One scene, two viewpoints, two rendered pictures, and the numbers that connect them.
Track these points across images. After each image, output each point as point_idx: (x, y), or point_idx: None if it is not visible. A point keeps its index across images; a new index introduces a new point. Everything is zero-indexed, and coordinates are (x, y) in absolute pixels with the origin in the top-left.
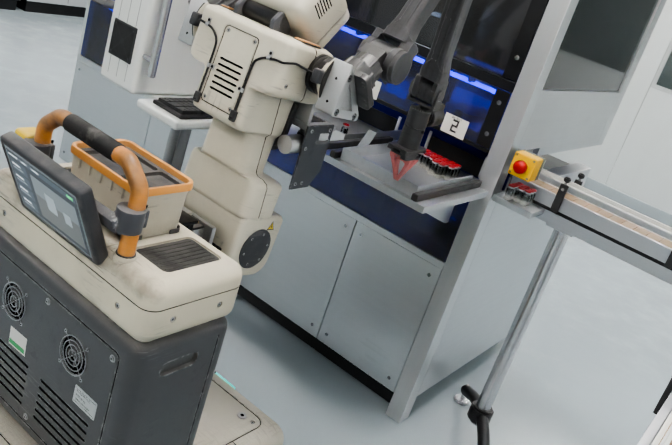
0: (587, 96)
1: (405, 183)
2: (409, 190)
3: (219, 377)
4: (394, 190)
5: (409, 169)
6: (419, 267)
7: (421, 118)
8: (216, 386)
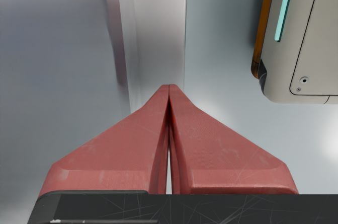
0: None
1: (128, 46)
2: None
3: None
4: (174, 49)
5: (131, 115)
6: None
7: None
8: None
